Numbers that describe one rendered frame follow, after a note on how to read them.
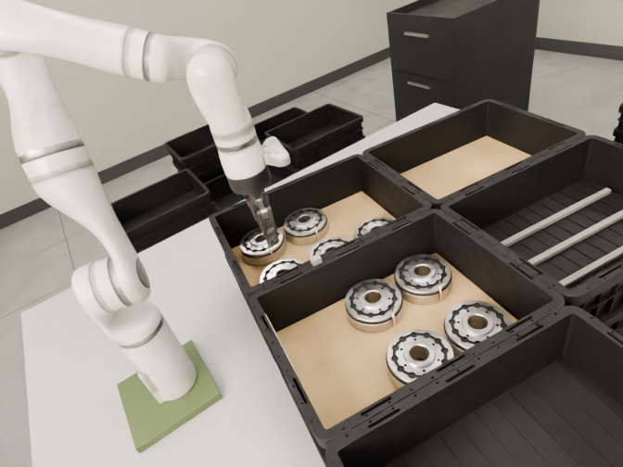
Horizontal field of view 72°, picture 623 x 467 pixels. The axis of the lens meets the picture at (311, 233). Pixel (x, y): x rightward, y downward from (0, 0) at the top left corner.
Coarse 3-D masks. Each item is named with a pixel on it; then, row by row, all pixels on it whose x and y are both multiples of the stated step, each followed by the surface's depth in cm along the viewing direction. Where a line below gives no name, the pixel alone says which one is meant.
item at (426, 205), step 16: (368, 160) 102; (304, 176) 102; (384, 176) 96; (272, 192) 100; (224, 208) 98; (224, 240) 89; (352, 240) 80; (320, 256) 79; (240, 272) 82; (288, 272) 77; (256, 288) 76
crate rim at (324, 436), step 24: (480, 240) 73; (504, 264) 69; (264, 288) 75; (552, 288) 63; (552, 312) 60; (504, 336) 58; (288, 360) 62; (288, 384) 61; (408, 384) 56; (312, 408) 56; (384, 408) 54; (312, 432) 53; (336, 432) 53
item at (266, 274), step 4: (280, 260) 91; (284, 260) 91; (288, 260) 90; (292, 260) 90; (296, 260) 90; (300, 260) 89; (272, 264) 90; (276, 264) 90; (280, 264) 90; (284, 264) 90; (288, 264) 89; (292, 264) 89; (296, 264) 89; (268, 268) 90; (272, 268) 90; (276, 268) 89; (264, 272) 89; (268, 272) 89; (272, 272) 89; (264, 276) 88; (268, 276) 88; (260, 280) 87; (264, 280) 88
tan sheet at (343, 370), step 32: (320, 320) 80; (416, 320) 76; (512, 320) 72; (288, 352) 76; (320, 352) 74; (352, 352) 73; (384, 352) 72; (320, 384) 70; (352, 384) 68; (384, 384) 67; (320, 416) 65
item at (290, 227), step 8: (304, 208) 104; (312, 208) 103; (288, 216) 103; (296, 216) 102; (320, 216) 101; (288, 224) 101; (312, 224) 98; (320, 224) 98; (288, 232) 98; (296, 232) 97; (304, 232) 97; (312, 232) 97
